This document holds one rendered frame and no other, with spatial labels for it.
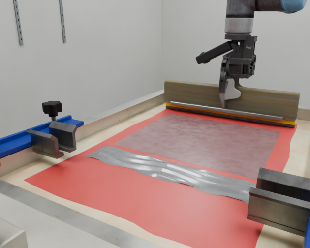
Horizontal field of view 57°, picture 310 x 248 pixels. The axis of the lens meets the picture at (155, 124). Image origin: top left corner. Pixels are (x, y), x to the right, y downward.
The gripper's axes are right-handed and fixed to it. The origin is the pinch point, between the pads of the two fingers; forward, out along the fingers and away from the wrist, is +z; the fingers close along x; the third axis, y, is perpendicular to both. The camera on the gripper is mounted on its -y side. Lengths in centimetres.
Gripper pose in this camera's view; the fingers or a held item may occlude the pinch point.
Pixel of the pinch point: (224, 102)
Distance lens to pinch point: 90.9
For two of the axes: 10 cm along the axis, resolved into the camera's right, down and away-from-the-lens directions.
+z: 0.0, 9.4, 3.4
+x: 5.0, -3.0, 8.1
